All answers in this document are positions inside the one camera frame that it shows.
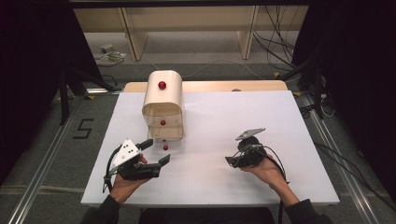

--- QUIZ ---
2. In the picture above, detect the clear drawer with red knob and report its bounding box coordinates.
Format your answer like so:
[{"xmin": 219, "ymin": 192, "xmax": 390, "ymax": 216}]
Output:
[{"xmin": 147, "ymin": 124, "xmax": 185, "ymax": 152}]

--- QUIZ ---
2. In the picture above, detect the person's right hand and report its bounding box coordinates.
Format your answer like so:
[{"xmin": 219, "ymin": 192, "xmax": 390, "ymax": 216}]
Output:
[{"xmin": 240, "ymin": 153, "xmax": 288, "ymax": 191}]

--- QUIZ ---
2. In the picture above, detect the black metal stand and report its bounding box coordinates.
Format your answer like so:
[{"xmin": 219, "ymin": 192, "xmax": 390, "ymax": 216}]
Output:
[
  {"xmin": 279, "ymin": 52, "xmax": 328, "ymax": 120},
  {"xmin": 58, "ymin": 66, "xmax": 123, "ymax": 126}
]

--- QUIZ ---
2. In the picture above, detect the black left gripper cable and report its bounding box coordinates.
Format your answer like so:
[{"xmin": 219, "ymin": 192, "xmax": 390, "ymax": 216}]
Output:
[{"xmin": 102, "ymin": 144, "xmax": 123, "ymax": 194}]

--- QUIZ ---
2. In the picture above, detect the bundle of black cables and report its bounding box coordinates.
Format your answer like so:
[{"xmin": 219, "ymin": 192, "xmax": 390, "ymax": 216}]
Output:
[{"xmin": 252, "ymin": 5, "xmax": 309, "ymax": 74}]

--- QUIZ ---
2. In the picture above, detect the person's dark clothing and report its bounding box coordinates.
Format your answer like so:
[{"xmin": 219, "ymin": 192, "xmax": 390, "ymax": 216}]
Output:
[{"xmin": 138, "ymin": 206, "xmax": 276, "ymax": 224}]

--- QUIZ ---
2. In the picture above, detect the person's left hand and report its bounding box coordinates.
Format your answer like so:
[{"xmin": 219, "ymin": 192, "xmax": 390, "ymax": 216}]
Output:
[{"xmin": 109, "ymin": 154, "xmax": 151, "ymax": 205}]

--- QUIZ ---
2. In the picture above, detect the black curtain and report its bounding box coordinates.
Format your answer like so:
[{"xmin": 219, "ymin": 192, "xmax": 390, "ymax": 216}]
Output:
[
  {"xmin": 0, "ymin": 0, "xmax": 106, "ymax": 186},
  {"xmin": 292, "ymin": 0, "xmax": 396, "ymax": 200}
]

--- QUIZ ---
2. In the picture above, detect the white table cover sheet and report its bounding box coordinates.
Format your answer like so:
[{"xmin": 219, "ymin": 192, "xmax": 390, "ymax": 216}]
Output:
[{"xmin": 80, "ymin": 91, "xmax": 341, "ymax": 208}]

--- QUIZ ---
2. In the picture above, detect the beige wooden furniture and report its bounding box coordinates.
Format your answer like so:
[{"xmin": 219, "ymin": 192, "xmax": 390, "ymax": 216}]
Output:
[{"xmin": 72, "ymin": 5, "xmax": 310, "ymax": 62}]

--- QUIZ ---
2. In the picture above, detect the cream drawer cabinet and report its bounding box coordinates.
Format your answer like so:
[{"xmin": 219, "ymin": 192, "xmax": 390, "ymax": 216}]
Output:
[{"xmin": 141, "ymin": 69, "xmax": 185, "ymax": 142}]

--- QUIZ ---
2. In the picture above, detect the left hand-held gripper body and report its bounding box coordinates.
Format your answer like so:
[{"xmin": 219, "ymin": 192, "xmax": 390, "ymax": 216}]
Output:
[{"xmin": 108, "ymin": 138, "xmax": 163, "ymax": 182}]

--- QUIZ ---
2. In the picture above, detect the wooden table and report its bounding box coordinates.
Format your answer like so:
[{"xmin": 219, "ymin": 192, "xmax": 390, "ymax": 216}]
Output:
[{"xmin": 122, "ymin": 79, "xmax": 290, "ymax": 93}]

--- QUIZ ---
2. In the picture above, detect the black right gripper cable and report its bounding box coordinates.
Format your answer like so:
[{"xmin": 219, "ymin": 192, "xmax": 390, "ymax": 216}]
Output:
[{"xmin": 255, "ymin": 144, "xmax": 289, "ymax": 224}]

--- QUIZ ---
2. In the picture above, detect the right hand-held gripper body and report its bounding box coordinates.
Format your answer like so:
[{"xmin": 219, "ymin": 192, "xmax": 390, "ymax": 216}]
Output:
[{"xmin": 234, "ymin": 127, "xmax": 268, "ymax": 169}]

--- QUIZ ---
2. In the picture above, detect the aluminium floor rail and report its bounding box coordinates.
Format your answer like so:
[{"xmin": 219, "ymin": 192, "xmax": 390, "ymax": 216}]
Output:
[
  {"xmin": 297, "ymin": 92, "xmax": 382, "ymax": 224},
  {"xmin": 7, "ymin": 98, "xmax": 84, "ymax": 224}
]

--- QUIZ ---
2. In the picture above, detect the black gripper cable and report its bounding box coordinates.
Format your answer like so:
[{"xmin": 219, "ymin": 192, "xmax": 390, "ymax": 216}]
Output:
[
  {"xmin": 255, "ymin": 144, "xmax": 289, "ymax": 224},
  {"xmin": 102, "ymin": 144, "xmax": 123, "ymax": 194}
]

